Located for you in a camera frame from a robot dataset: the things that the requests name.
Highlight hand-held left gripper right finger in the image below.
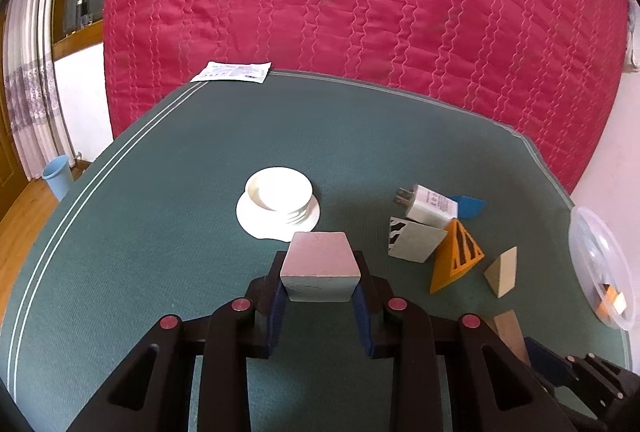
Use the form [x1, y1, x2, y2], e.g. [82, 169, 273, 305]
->
[350, 251, 576, 432]

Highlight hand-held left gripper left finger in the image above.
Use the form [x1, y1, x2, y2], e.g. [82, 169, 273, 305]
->
[67, 251, 291, 432]

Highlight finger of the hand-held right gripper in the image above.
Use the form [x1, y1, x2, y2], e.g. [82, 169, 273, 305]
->
[525, 338, 633, 432]

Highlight brown wooden block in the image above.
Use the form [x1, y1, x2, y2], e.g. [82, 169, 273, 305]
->
[492, 309, 531, 365]

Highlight grey wooden cube block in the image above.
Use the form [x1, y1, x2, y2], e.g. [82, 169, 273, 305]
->
[280, 231, 363, 304]

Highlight yellow striped triangle block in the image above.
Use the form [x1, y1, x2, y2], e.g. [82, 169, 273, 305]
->
[430, 218, 485, 295]

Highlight beige wooden wedge block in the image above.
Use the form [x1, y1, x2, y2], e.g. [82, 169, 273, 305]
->
[483, 246, 518, 298]

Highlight clear plastic bowl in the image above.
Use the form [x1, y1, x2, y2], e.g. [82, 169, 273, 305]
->
[569, 205, 632, 330]

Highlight white wall charger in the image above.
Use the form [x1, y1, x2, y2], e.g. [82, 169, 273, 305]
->
[395, 184, 458, 228]

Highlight orange striped block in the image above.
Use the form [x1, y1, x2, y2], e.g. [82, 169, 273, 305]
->
[597, 284, 628, 318]

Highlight zebra print wedge block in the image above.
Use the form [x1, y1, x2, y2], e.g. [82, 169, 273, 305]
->
[387, 216, 448, 263]

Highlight white large plate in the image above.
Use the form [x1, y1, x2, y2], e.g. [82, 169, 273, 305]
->
[236, 189, 321, 243]

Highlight blue wooden block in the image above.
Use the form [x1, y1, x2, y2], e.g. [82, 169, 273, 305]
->
[450, 195, 487, 219]

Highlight white paper packet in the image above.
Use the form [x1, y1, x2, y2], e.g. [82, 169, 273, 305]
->
[190, 61, 272, 85]

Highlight blue wastebasket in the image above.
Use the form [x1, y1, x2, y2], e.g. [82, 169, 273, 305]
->
[41, 155, 76, 203]

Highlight patterned light curtain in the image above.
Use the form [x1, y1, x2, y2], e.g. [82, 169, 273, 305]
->
[2, 0, 76, 183]

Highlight wooden window sill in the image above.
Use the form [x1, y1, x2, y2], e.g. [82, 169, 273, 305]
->
[52, 19, 104, 59]

